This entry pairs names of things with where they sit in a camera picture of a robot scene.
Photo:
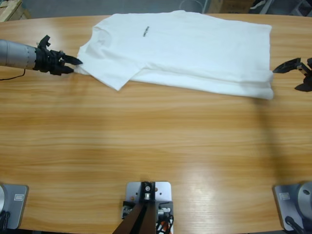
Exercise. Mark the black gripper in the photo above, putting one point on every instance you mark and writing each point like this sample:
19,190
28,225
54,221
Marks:
47,61
309,70

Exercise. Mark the white T-shirt with black print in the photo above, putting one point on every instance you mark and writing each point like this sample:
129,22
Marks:
182,48

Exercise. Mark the brown cardboard box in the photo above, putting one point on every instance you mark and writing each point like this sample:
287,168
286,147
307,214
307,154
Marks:
231,5

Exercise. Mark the white mounting block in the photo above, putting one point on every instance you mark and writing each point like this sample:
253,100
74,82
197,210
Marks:
163,192

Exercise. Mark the black clamp with silver fittings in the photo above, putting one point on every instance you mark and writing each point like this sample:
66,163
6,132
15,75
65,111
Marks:
167,204

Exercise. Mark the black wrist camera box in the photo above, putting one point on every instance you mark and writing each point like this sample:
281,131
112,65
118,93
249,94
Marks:
45,40

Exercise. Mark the grey metal frame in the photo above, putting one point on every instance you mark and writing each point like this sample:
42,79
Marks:
282,7

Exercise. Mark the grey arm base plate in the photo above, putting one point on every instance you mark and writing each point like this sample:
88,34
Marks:
287,202
17,207

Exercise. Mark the dark camera post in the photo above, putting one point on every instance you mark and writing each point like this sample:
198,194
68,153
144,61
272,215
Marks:
143,219

